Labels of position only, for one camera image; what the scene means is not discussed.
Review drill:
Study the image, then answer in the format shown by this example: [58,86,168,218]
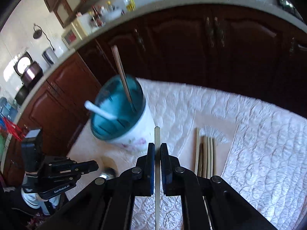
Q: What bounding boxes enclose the grey kitchen countertop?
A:
[10,0,307,125]

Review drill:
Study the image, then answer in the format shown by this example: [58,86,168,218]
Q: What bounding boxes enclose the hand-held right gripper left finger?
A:
[40,142,155,230]

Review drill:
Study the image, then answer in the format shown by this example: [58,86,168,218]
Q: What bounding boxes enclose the brown rice cooker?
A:
[14,51,44,87]

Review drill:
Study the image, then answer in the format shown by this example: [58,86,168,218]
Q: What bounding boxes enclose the dark sauce bottle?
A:
[92,7,101,27]

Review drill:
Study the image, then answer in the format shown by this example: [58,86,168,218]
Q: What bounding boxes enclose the black pot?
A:
[14,86,31,106]

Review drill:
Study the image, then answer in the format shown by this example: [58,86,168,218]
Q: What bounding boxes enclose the blue water jug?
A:
[0,97,19,121]

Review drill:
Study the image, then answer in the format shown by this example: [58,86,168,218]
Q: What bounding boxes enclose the white floral cup teal inside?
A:
[90,75,156,152]

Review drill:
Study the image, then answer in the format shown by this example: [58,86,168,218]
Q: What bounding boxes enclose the metal spoon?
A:
[99,167,117,180]

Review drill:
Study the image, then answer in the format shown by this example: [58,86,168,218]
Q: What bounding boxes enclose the yellow cooking oil bottle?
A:
[122,0,136,12]

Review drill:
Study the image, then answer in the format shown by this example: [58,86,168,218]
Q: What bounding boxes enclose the brown wooden base cabinets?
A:
[2,3,307,187]

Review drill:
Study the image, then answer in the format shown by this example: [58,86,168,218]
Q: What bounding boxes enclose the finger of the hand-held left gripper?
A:
[76,160,99,175]

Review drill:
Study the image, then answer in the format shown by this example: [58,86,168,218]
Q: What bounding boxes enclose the white plastic spoon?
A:
[84,101,118,121]

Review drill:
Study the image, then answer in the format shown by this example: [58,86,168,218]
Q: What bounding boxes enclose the white bowl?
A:
[105,10,121,22]

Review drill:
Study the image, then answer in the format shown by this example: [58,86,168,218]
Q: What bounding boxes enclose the brown wooden wall cabinet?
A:
[38,0,109,28]

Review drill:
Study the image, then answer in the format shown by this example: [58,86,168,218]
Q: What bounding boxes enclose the black hanging ladle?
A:
[33,23,56,51]

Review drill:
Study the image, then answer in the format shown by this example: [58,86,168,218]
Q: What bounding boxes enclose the white quilted tablecloth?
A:
[67,78,307,230]

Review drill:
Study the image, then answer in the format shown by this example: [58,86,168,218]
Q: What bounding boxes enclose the cream countertop appliance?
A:
[61,17,91,46]

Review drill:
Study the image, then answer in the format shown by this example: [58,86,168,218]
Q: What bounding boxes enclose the pale wooden chopstick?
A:
[194,127,200,176]
[154,126,161,230]

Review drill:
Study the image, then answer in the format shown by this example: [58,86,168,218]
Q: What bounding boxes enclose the brown wooden chopstick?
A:
[203,136,209,177]
[199,143,204,176]

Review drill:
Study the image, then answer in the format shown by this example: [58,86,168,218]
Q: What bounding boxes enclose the grey thermos pot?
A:
[42,48,58,67]

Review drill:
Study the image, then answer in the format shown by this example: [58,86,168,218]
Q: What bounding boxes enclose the person's left hand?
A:
[21,186,42,209]

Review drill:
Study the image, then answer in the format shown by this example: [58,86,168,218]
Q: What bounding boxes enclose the red plastic rack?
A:
[0,116,25,140]

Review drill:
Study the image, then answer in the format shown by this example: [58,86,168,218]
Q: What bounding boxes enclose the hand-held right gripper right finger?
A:
[160,142,279,230]

